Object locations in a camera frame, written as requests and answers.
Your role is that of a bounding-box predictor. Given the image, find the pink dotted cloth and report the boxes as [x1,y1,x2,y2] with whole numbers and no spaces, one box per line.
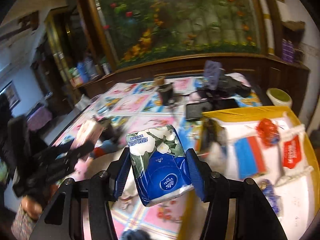
[27,107,53,131]

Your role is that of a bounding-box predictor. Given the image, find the pink tissue pack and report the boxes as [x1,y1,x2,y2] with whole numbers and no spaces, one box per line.
[75,119,104,148]

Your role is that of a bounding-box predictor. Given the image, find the purple phone stand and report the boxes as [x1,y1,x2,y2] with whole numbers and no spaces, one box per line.
[203,60,223,91]

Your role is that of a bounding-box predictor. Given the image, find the floral blue tissue pack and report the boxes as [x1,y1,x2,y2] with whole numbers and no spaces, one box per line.
[125,124,195,208]

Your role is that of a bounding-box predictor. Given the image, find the small blue white tissue packet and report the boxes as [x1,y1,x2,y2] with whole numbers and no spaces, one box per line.
[260,178,284,216]

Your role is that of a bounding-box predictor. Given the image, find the artificial flower display case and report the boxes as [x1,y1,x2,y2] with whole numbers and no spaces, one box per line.
[96,0,261,67]

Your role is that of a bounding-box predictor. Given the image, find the white green stool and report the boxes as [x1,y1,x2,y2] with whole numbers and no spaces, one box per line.
[266,88,293,108]

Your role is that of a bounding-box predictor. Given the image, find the fruit print tablecloth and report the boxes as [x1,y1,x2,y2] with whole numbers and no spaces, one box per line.
[50,73,263,240]

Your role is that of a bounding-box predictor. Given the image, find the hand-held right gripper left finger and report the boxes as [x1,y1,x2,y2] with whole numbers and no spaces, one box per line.
[30,150,131,240]

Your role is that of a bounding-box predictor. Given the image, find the purple spray can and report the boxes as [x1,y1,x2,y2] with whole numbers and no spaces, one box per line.
[282,39,289,62]
[287,41,295,63]

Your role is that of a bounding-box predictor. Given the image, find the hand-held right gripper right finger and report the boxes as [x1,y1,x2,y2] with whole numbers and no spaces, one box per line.
[186,148,288,240]

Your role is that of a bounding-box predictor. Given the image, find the red white wipes pack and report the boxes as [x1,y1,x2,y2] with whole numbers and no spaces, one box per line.
[273,125,314,186]

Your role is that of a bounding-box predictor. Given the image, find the black spool wooden top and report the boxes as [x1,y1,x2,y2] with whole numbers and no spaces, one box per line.
[153,76,174,106]

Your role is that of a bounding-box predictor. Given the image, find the person's left hand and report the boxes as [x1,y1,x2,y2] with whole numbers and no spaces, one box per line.
[21,197,43,220]

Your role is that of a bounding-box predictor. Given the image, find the grey blue thermos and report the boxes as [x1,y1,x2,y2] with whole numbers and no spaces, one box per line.
[84,55,98,79]

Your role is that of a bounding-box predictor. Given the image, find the red plastic bag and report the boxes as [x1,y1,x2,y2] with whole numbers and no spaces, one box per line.
[256,118,280,147]

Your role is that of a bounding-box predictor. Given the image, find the white foam box yellow tape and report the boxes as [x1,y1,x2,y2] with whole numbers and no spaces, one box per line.
[179,106,316,240]

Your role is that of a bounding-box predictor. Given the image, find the white yellow rolled poster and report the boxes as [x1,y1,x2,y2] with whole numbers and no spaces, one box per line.
[258,0,275,56]

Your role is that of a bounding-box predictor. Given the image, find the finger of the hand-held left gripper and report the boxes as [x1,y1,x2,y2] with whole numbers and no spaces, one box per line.
[64,140,97,157]
[60,155,84,172]

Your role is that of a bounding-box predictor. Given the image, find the brown wood root piece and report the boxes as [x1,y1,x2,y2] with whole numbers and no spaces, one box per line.
[282,21,306,32]

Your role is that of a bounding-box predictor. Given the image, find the blue orange packet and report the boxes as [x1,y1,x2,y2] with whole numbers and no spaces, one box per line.
[233,136,267,180]

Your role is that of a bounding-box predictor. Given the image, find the black phone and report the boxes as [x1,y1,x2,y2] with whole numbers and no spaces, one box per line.
[185,101,211,121]

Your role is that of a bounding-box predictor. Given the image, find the black bag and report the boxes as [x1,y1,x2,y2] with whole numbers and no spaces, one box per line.
[217,75,252,98]

